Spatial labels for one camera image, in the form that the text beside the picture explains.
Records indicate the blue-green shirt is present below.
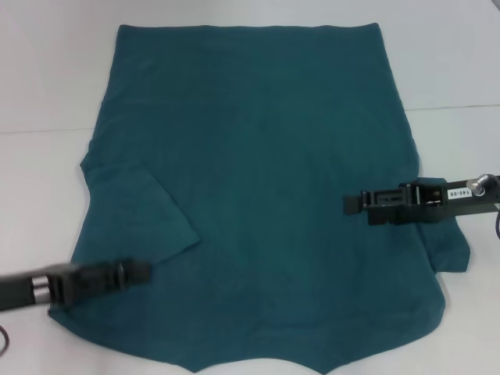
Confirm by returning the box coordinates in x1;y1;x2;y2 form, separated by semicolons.
48;23;470;375

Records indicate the red-brown left gripper cable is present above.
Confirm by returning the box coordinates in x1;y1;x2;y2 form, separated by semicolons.
0;325;13;355

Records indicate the grey right gripper cable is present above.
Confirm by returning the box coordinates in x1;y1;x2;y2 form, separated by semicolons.
470;174;500;240

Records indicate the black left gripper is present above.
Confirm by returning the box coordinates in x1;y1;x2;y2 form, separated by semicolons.
0;256;152;314

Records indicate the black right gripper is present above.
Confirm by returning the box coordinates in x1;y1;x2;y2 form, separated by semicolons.
342;174;500;227

